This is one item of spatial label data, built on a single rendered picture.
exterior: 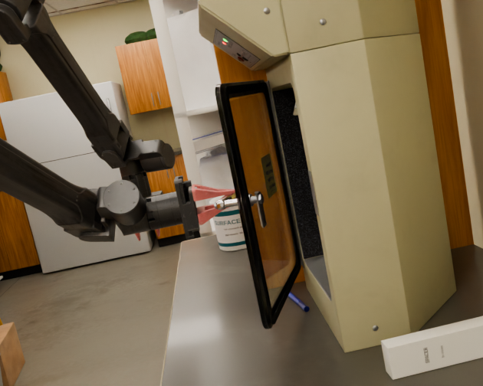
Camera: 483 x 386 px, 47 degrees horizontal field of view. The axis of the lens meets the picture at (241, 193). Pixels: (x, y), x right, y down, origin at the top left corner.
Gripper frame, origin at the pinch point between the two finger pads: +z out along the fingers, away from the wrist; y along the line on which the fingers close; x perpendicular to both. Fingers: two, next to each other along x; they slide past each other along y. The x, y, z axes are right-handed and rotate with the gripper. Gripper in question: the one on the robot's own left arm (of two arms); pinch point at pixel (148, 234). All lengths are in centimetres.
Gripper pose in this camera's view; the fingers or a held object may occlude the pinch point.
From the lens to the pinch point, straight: 131.2
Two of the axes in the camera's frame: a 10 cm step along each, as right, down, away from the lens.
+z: 2.0, 9.7, 1.6
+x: -0.7, -1.5, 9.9
